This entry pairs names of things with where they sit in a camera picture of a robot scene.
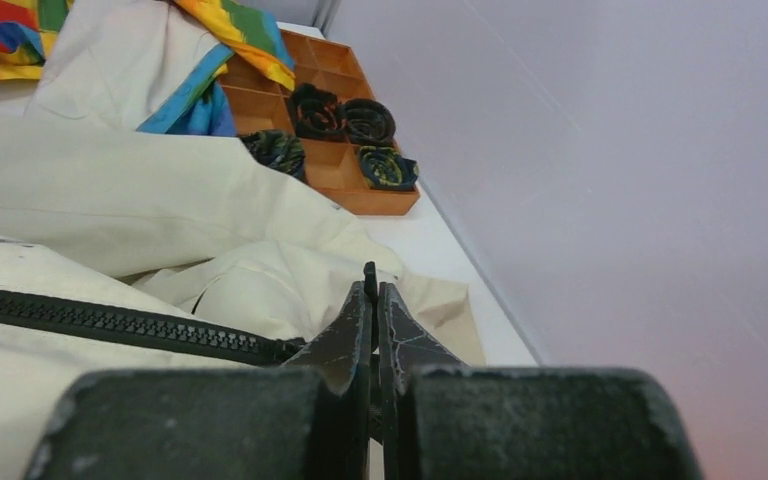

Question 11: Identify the black rolled sock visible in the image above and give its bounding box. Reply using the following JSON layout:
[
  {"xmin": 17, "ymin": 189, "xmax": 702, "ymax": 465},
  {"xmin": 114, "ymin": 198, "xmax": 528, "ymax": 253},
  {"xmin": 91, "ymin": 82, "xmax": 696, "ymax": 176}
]
[
  {"xmin": 238, "ymin": 129, "xmax": 306, "ymax": 182},
  {"xmin": 343, "ymin": 98, "xmax": 396, "ymax": 147},
  {"xmin": 288, "ymin": 83, "xmax": 346, "ymax": 142},
  {"xmin": 357, "ymin": 146, "xmax": 419, "ymax": 192}
]

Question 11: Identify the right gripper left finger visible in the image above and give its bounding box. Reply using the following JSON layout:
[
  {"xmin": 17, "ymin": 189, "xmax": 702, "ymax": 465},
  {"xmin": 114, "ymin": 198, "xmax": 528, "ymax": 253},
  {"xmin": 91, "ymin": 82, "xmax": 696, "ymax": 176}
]
[{"xmin": 24, "ymin": 282, "xmax": 372, "ymax": 479}]

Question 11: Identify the beige zip jacket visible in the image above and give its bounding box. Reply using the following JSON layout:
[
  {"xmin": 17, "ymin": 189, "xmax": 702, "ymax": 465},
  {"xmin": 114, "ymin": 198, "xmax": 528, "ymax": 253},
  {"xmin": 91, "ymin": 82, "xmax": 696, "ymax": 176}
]
[{"xmin": 0, "ymin": 109, "xmax": 488, "ymax": 480}]

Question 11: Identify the black rolled sock near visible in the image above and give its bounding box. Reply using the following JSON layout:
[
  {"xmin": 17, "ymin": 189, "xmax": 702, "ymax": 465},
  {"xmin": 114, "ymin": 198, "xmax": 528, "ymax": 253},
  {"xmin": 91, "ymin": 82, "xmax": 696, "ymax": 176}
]
[{"xmin": 238, "ymin": 129, "xmax": 306, "ymax": 182}]

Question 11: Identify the rainbow striped garment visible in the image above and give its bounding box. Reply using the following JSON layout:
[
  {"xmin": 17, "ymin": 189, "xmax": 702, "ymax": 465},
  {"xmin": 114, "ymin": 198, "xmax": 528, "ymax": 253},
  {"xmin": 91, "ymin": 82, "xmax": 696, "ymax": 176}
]
[{"xmin": 0, "ymin": 1, "xmax": 296, "ymax": 136}]

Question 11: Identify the black rolled sock middle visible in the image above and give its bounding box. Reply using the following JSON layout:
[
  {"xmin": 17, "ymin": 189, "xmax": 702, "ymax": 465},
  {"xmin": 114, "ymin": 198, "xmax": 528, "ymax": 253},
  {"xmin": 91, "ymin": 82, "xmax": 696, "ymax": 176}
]
[{"xmin": 288, "ymin": 83, "xmax": 346, "ymax": 142}]

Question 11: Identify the black rolled sock far left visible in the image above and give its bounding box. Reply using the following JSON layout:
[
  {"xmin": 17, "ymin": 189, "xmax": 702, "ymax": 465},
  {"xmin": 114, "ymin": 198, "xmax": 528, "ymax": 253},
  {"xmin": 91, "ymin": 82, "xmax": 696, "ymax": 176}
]
[{"xmin": 343, "ymin": 98, "xmax": 396, "ymax": 147}]

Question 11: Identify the black rolled sock far right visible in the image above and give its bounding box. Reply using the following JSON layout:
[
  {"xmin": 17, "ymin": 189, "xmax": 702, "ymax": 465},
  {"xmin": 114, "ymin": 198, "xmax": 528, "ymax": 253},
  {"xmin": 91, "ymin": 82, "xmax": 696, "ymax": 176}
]
[{"xmin": 357, "ymin": 146, "xmax": 419, "ymax": 192}]

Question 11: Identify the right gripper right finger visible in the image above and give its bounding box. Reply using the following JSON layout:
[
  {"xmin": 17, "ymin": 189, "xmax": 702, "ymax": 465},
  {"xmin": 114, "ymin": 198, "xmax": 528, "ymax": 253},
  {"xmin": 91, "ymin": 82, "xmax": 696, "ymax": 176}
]
[{"xmin": 377, "ymin": 283, "xmax": 702, "ymax": 479}]

